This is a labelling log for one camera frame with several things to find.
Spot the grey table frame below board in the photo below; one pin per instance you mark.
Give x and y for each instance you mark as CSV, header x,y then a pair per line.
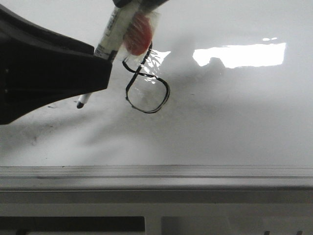
x,y
157,212

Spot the red pad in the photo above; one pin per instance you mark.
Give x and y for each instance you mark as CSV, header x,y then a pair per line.
x,y
138,36

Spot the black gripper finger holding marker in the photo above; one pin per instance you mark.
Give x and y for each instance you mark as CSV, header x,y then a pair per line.
x,y
39,67

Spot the white whiteboard with aluminium frame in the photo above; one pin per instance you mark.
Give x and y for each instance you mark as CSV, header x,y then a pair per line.
x,y
240,113

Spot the black gripper finger behind marker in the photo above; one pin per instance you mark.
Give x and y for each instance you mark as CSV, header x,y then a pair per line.
x,y
145,5

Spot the white black whiteboard marker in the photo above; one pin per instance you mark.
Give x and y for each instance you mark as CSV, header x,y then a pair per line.
x,y
120,19

